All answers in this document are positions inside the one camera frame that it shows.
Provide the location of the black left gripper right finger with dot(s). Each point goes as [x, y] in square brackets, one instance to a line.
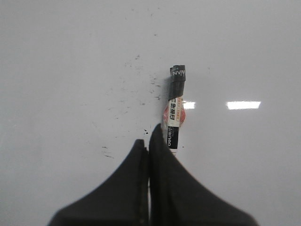
[178, 199]

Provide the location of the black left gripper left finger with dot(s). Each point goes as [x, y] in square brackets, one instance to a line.
[121, 200]

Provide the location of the black and white whiteboard marker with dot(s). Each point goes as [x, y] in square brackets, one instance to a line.
[174, 112]

